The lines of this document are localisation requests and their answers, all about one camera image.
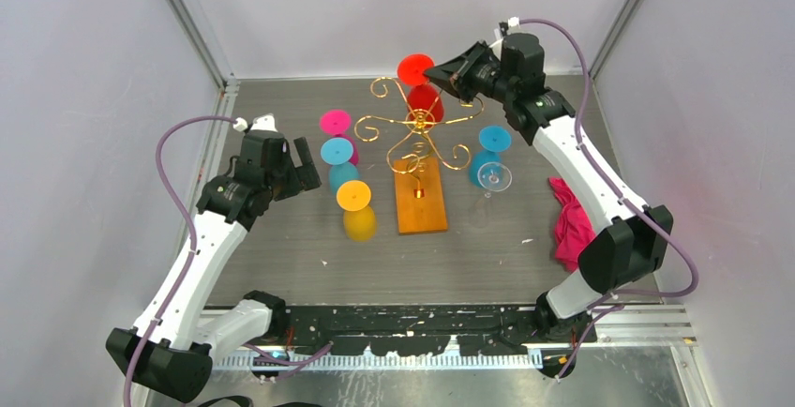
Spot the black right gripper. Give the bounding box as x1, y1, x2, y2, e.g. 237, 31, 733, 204
424, 40, 516, 104

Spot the red wine glass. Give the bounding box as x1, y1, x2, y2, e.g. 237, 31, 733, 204
397, 53, 444, 123

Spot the pink wine glass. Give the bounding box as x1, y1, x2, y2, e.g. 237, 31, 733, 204
319, 109, 359, 166

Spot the blue wine glass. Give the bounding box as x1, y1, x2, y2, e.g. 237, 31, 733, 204
321, 137, 360, 194
468, 125, 512, 187

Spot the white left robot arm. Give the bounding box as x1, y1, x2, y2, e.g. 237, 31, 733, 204
106, 113, 321, 406

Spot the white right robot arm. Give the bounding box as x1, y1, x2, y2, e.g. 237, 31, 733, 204
422, 33, 673, 342

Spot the yellow wine glass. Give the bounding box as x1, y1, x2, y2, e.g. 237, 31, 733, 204
336, 180, 378, 242

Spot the clear wine glass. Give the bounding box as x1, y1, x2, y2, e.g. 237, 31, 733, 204
470, 161, 513, 228

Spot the crumpled pink cloth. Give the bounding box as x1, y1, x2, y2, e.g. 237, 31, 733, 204
548, 177, 596, 272

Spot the gold wire wine glass rack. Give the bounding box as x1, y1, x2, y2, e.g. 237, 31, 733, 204
352, 76, 485, 235

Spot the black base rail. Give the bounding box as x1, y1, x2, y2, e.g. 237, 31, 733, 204
252, 304, 594, 356

